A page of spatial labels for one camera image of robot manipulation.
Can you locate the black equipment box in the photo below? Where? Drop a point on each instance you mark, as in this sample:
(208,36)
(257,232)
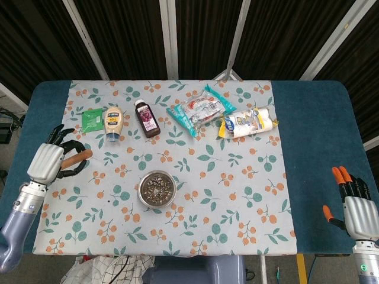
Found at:
(6,130)

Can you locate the teal table cover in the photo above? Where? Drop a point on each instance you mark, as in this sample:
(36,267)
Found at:
(311,133)

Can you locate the cream mayonnaise squeeze bottle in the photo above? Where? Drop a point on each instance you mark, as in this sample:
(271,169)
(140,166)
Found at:
(114,121)

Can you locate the floral orange fruit tablecloth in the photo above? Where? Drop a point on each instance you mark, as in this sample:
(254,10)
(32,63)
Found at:
(207,177)

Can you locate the metal table leg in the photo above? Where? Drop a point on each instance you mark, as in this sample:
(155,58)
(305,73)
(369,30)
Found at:
(263,269)

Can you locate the teal snack bag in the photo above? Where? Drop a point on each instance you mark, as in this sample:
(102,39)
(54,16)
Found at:
(201,112)

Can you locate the blue-grey robot torso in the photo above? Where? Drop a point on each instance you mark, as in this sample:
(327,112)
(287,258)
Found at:
(192,270)

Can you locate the white frame post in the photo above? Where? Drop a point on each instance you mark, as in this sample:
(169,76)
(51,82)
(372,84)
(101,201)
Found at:
(237,32)
(170,38)
(373,144)
(331,44)
(86,41)
(12,96)

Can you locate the crushed dark spices and garlic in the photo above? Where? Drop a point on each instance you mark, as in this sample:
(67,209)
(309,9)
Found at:
(157,189)

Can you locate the green sachet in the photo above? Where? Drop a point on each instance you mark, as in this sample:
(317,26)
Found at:
(91,121)

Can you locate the checkered white cloth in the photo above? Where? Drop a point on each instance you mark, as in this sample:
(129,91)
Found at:
(118,269)

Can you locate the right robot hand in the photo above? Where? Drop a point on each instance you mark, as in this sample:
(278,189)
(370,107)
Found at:
(359,216)

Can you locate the dark ribbed partition screen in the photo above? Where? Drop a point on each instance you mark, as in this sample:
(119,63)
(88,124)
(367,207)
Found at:
(133,38)

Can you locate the stainless steel bowl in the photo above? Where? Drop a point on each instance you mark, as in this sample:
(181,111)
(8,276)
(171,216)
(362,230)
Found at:
(157,206)

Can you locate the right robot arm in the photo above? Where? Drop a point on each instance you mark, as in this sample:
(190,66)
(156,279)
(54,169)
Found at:
(365,266)

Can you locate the wooden stick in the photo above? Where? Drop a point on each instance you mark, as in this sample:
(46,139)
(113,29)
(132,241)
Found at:
(83,155)

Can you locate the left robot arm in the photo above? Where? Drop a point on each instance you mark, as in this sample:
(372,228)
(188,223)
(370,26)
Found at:
(23,204)

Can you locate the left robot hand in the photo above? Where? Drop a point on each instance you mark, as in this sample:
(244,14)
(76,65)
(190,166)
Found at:
(46,161)

